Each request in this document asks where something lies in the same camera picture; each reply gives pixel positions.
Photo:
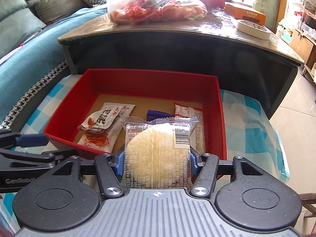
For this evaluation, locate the dark coffee table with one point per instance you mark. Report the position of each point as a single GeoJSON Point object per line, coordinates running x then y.
{"type": "Point", "coordinates": [261, 69]}

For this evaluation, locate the blue white checkered cloth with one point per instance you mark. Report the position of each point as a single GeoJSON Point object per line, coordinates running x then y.
{"type": "Point", "coordinates": [248, 130]}

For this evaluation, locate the white orange spicy snack packet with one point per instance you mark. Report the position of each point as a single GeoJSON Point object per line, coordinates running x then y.
{"type": "Point", "coordinates": [102, 128]}

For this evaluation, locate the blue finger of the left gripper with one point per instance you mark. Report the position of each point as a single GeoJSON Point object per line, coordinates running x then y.
{"type": "Point", "coordinates": [32, 140]}

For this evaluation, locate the purple foil snack packet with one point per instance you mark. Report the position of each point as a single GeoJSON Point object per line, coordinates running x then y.
{"type": "Point", "coordinates": [153, 114]}

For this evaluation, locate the orange cardboard box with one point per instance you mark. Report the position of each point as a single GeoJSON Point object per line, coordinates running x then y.
{"type": "Point", "coordinates": [243, 12]}

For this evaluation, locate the teal sofa blanket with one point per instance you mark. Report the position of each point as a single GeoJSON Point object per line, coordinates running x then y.
{"type": "Point", "coordinates": [29, 74]}

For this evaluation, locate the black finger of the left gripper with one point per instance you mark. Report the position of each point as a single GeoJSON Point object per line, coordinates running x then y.
{"type": "Point", "coordinates": [12, 159]}

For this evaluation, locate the plastic bag of snacks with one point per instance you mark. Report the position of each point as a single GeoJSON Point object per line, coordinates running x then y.
{"type": "Point", "coordinates": [142, 11]}

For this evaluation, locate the wooden tv cabinet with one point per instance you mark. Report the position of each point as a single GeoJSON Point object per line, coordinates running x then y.
{"type": "Point", "coordinates": [305, 48]}

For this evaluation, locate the clear round cake packet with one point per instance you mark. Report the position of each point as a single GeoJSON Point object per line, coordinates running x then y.
{"type": "Point", "coordinates": [157, 153]}

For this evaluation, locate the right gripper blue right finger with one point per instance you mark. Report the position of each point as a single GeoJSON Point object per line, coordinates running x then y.
{"type": "Point", "coordinates": [196, 162]}

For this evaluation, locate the red bag on table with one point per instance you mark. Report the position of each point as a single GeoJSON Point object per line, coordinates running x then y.
{"type": "Point", "coordinates": [212, 5]}

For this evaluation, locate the green sofa cushion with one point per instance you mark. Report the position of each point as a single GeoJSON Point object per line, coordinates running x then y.
{"type": "Point", "coordinates": [18, 23]}

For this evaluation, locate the white tape roll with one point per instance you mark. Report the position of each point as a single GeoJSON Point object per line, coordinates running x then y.
{"type": "Point", "coordinates": [253, 29]}

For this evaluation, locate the red clear pastry packet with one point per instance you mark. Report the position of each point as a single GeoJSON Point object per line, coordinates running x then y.
{"type": "Point", "coordinates": [197, 138]}

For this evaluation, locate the red cardboard tray box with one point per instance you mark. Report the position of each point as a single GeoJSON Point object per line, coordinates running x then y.
{"type": "Point", "coordinates": [147, 90]}

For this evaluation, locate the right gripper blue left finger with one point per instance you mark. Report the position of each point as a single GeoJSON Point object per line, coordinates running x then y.
{"type": "Point", "coordinates": [117, 163]}

